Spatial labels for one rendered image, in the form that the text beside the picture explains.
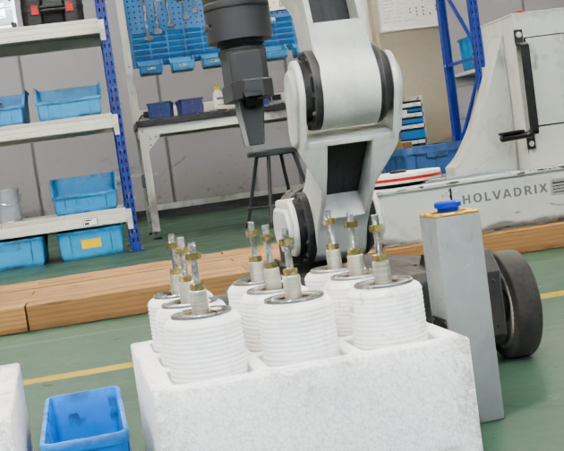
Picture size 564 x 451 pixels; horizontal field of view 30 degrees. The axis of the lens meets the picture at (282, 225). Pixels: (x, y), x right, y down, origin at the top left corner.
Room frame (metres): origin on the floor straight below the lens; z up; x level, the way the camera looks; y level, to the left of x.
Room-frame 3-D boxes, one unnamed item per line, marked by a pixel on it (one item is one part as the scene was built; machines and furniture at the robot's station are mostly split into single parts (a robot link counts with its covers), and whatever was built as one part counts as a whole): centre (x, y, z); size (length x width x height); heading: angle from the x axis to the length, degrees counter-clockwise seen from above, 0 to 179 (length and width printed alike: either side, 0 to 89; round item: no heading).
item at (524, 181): (3.76, -0.63, 0.45); 0.82 x 0.57 x 0.74; 99
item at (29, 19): (6.09, 1.14, 1.41); 0.42 x 0.35 x 0.17; 11
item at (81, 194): (6.13, 1.12, 0.36); 0.50 x 0.38 x 0.21; 9
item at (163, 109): (6.88, 0.68, 0.82); 0.24 x 0.16 x 0.11; 0
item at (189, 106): (6.92, 0.50, 0.82); 0.24 x 0.16 x 0.11; 12
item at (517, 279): (1.93, -0.40, 0.10); 0.20 x 0.05 x 0.20; 9
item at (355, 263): (1.44, -0.09, 0.26); 0.02 x 0.02 x 0.03
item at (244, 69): (1.41, 0.02, 0.57); 0.13 x 0.10 x 0.12; 11
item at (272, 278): (1.41, 0.02, 0.26); 0.02 x 0.02 x 0.03
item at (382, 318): (1.32, -0.12, 0.16); 0.10 x 0.10 x 0.18
